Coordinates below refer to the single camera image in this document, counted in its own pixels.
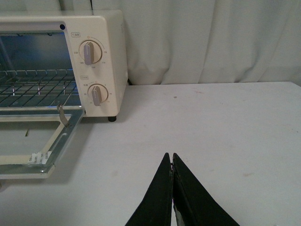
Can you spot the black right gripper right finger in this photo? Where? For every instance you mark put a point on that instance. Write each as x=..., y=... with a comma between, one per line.
x=193, y=205

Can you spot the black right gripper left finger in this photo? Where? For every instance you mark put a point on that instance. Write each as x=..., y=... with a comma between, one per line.
x=155, y=208

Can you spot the glass oven door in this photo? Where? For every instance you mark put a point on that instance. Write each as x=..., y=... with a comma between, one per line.
x=35, y=156

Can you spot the black oven foot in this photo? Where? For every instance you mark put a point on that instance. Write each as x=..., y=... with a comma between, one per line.
x=112, y=118

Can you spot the cream toaster oven body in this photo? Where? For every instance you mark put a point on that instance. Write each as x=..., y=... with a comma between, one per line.
x=44, y=40

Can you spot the lower timer knob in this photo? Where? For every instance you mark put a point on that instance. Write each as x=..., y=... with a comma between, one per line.
x=98, y=94

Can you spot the white curtain backdrop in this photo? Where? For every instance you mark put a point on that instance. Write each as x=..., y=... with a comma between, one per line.
x=200, y=41

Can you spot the upper temperature knob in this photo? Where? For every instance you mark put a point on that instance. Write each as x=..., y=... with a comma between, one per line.
x=90, y=51

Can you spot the wire oven rack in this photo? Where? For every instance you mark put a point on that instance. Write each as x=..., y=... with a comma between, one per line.
x=38, y=88

